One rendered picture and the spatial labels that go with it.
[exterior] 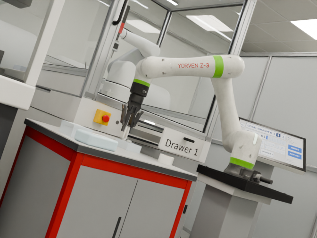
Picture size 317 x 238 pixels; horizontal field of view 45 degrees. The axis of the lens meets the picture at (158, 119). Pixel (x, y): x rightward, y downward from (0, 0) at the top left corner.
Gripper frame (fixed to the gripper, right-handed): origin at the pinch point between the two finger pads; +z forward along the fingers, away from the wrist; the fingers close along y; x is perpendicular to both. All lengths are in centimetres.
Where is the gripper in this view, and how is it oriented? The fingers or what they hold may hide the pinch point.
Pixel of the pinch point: (124, 132)
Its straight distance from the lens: 201.5
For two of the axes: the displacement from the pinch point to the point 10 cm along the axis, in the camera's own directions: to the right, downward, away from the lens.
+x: -5.8, -1.5, 8.0
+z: -3.2, 9.5, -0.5
